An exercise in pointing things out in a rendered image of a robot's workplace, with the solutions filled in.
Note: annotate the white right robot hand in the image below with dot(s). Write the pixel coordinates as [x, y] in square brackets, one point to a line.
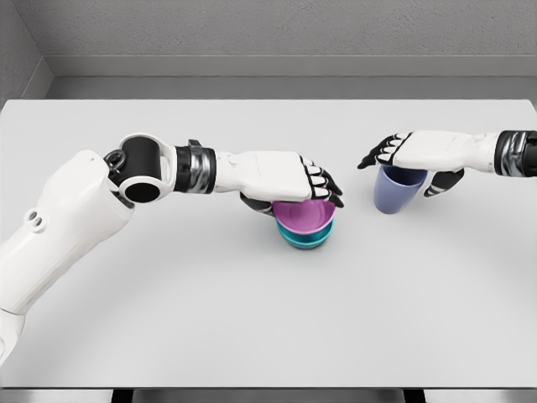
[423, 152]

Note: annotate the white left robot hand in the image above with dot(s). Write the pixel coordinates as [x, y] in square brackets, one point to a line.
[282, 174]

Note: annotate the pink bowl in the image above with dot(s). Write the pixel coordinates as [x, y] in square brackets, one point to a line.
[303, 216]

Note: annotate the lavender blue cup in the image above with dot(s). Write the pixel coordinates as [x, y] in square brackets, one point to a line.
[394, 191]

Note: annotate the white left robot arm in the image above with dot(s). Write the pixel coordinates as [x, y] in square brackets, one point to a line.
[63, 210]

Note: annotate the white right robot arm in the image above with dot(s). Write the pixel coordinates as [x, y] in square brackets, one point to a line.
[503, 153]

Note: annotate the teal bowl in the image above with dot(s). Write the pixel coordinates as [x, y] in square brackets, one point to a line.
[305, 241]

